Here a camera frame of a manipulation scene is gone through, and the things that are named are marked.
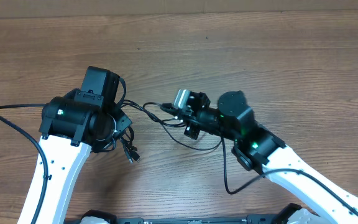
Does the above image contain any camera cable black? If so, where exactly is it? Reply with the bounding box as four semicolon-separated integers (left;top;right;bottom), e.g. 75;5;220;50
0;103;51;224
220;136;358;217

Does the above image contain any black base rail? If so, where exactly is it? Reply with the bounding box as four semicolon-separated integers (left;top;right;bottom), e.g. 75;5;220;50
63;203;323;224

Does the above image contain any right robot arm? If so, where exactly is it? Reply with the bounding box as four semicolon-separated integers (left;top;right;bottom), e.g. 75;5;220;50
173;90;358;223

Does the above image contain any left camera cable black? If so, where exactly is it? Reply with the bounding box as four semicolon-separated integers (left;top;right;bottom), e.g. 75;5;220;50
0;103;51;224

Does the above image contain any right camera cable black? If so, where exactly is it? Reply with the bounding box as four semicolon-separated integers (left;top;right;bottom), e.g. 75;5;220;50
220;136;358;217

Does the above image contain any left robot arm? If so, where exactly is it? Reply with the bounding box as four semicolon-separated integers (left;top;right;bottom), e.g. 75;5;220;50
18;66;132;223

